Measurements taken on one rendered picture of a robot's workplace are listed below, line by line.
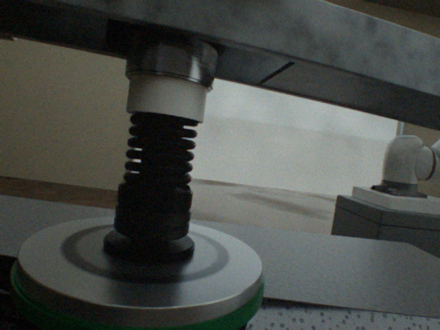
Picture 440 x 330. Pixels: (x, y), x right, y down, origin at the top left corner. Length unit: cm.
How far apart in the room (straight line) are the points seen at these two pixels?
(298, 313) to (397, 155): 124
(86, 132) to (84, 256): 529
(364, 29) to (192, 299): 24
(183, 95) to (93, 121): 527
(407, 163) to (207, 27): 135
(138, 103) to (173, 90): 3
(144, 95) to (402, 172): 136
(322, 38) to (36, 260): 27
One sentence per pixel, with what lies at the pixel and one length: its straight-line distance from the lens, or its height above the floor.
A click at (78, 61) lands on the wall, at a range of 576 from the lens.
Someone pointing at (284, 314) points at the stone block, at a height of 79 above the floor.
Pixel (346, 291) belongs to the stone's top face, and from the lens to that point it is 40.
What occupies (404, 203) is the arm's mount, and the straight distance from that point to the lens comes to 143.
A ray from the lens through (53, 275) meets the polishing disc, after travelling 23.
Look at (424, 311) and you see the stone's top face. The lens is 41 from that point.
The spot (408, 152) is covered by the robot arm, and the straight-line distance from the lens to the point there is 151.
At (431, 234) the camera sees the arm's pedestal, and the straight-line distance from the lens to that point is 148.
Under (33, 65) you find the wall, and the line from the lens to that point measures 607.
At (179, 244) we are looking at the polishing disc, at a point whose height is 86.
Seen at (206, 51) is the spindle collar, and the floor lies 103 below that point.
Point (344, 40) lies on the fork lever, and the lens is 27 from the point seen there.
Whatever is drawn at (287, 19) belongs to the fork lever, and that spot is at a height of 105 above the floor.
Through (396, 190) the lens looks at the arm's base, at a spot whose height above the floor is 88.
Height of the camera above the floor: 95
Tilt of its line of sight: 3 degrees down
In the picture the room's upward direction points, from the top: 8 degrees clockwise
